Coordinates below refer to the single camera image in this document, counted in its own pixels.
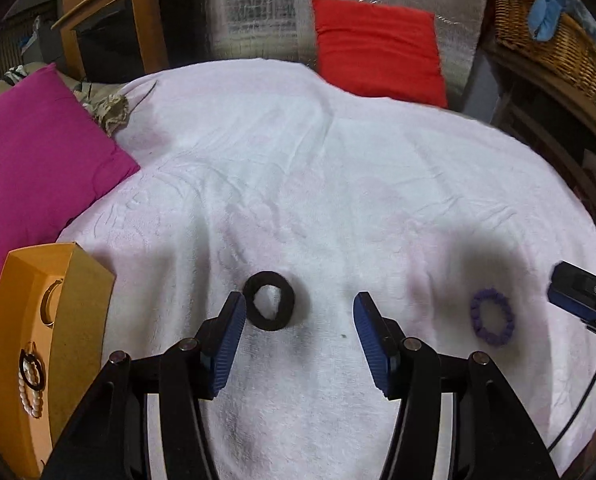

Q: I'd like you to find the white bead bracelet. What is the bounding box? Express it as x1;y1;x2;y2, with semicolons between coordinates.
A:
17;355;44;418

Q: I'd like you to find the yellow wooden box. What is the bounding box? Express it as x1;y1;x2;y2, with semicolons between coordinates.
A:
0;242;116;478

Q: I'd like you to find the black hair tie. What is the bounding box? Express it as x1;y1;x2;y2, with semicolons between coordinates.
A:
19;349;45;391
242;271;295;332

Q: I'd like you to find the black cable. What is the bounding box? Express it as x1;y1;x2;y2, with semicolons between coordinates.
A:
546;342;596;453

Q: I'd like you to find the purple hair tie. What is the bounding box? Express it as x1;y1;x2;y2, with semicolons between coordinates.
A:
470;287;516;347

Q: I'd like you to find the metal bangle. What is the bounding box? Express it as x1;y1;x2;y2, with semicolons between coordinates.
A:
39;280;65;328

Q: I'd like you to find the patterned cloth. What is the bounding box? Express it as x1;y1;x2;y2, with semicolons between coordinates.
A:
3;62;159;136

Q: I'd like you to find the wicker basket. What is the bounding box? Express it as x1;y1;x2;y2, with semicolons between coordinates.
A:
492;0;596;106

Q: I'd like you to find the pink pillow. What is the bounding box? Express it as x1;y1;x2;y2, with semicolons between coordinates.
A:
0;63;141;311

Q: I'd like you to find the blue cloth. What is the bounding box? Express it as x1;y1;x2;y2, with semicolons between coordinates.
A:
530;0;571;43

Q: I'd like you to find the wooden cabinet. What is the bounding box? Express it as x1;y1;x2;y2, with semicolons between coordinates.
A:
52;0;209;83

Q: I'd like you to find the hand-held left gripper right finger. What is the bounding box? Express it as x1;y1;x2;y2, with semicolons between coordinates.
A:
353;291;561;480

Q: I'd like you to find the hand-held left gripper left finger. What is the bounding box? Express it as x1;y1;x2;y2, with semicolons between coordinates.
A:
40;291;247;480

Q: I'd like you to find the red pillow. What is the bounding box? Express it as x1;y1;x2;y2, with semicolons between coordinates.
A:
312;0;448;108

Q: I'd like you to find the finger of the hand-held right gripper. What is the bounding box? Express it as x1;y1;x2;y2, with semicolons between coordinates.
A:
548;261;596;346

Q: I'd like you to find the silver foil insulation panel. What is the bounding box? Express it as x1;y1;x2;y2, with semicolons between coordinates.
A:
203;0;491;101

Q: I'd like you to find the wooden table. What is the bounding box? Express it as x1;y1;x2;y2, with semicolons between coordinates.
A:
482;40;596;241

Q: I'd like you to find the white towel blanket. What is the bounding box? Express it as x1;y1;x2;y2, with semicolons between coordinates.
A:
53;57;596;480

